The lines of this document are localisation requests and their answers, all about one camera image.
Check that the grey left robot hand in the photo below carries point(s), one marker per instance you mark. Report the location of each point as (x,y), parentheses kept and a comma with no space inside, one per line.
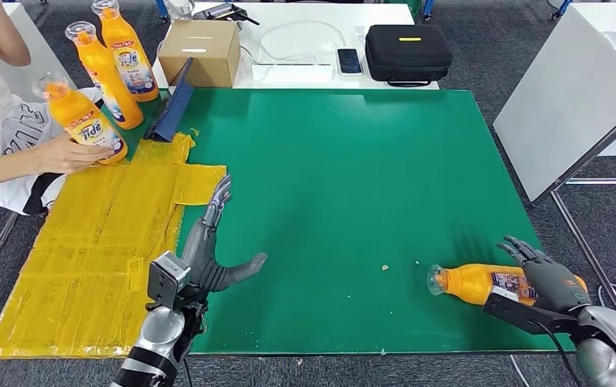
(201,262)

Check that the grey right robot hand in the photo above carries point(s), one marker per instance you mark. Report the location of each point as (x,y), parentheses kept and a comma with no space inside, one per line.
(553,286)

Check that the person's right hand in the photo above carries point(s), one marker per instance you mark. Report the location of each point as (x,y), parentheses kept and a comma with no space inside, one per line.
(73,155)

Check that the orange detergent bottle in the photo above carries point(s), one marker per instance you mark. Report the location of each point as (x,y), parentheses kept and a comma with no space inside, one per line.
(463,283)
(99,75)
(121,40)
(73,115)

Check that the person's left forearm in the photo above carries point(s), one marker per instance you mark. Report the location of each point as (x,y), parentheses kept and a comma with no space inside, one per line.
(6,34)

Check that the person's right forearm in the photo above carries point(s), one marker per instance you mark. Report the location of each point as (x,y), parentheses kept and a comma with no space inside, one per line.
(3,171)

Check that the yellow tape sheet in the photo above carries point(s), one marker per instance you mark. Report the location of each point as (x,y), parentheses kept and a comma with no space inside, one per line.
(83,251)

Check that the white desk panel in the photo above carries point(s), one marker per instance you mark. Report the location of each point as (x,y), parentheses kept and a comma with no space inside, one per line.
(564,96)
(41,59)

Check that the dark blue folder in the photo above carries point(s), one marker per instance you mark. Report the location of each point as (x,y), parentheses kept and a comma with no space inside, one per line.
(172,115)

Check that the cardboard box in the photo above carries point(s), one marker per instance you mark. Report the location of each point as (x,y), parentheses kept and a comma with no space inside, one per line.
(201,42)

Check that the green table mat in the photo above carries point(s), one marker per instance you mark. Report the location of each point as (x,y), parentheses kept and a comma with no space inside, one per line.
(340,160)

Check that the clear plastic container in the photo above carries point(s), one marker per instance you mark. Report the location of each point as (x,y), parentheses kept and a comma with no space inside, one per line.
(180,8)

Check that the black handheld tool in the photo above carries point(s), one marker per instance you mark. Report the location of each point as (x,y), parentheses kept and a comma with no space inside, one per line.
(223,12)

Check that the smartphone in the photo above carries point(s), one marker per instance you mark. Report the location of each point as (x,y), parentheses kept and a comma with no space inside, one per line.
(349,61)

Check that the black zip case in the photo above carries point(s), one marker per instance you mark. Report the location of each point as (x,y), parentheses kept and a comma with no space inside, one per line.
(407,53)

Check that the white table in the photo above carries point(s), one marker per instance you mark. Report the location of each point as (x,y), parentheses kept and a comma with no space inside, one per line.
(383,13)

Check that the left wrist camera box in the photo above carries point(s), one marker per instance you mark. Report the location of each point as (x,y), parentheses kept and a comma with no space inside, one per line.
(166,277)

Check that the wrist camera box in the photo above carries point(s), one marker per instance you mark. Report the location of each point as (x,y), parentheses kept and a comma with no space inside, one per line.
(521,315)
(166,277)

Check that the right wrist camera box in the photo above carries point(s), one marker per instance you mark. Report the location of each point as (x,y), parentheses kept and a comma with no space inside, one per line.
(521,315)

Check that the grey metal desk frame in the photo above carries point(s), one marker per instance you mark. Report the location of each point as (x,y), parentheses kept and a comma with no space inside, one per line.
(599,149)

